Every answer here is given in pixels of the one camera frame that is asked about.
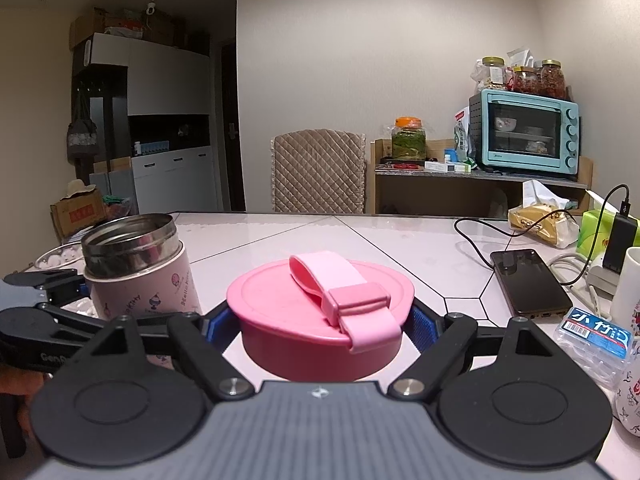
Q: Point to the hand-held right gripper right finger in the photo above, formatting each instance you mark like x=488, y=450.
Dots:
x=425, y=330

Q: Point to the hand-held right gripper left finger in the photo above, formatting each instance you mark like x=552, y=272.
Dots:
x=217, y=330

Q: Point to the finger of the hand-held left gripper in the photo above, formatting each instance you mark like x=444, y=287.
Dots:
x=85, y=326
x=55, y=285

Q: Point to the pink printed thermos bottle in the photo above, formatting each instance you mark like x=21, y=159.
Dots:
x=145, y=285

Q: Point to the person's left hand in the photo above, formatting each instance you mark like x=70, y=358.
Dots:
x=20, y=382

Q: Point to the metal bowl with white balls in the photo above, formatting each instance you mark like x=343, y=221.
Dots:
x=55, y=259

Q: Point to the cardboard box with red print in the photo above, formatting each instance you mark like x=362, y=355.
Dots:
x=80, y=215

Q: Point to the straw hat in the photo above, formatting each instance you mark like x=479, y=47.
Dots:
x=80, y=189

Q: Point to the black smartphone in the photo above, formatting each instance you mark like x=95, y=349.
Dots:
x=530, y=285

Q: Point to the wooden shelf unit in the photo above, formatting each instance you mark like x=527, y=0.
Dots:
x=450, y=192

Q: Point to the yellow snack bag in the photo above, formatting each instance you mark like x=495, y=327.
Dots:
x=537, y=227

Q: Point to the hanging grey bag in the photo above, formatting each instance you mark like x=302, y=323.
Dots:
x=81, y=135

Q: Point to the flat white box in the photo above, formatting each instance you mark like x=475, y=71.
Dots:
x=447, y=166

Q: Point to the red scissors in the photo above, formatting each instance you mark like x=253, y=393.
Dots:
x=400, y=165

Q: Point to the clear box with blue label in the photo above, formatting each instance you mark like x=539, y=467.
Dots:
x=592, y=345

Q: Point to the small blue box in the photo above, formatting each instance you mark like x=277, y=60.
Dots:
x=450, y=156

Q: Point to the white power strip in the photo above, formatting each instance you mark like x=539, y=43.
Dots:
x=597, y=280

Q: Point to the white plastic bag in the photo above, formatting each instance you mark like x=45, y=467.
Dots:
x=542, y=192

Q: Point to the quilted beige chair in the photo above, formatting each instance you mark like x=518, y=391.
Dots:
x=317, y=175

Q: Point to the green jar with orange lid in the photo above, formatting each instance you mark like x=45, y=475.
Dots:
x=409, y=142

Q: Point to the green tissue box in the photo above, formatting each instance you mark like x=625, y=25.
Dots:
x=592, y=230

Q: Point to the green and white packet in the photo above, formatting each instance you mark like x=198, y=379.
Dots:
x=464, y=135

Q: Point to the dark wooden door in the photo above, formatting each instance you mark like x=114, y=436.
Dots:
x=231, y=125

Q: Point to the plain white cup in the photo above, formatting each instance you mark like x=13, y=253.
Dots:
x=627, y=290

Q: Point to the white cup with red print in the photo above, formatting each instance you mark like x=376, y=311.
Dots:
x=630, y=390

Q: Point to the black charger adapter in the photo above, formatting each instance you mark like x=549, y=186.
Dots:
x=620, y=242

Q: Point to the small patterned bowl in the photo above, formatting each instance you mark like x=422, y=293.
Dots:
x=505, y=123

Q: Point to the white and black cabinet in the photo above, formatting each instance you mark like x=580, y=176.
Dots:
x=165, y=80

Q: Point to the teal toaster oven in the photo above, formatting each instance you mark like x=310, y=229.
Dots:
x=570, y=130

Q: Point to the clear bag of snacks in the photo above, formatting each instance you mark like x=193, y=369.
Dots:
x=477, y=80

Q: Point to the glass jar with pale contents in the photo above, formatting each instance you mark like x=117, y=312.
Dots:
x=493, y=75

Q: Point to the small jar with red contents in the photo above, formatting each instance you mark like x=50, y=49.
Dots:
x=526, y=81

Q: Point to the tall jar with red contents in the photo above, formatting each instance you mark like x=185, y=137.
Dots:
x=553, y=80

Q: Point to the white paper packet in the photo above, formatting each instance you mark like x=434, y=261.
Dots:
x=520, y=57

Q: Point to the white security camera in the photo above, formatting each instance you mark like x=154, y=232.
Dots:
x=150, y=7

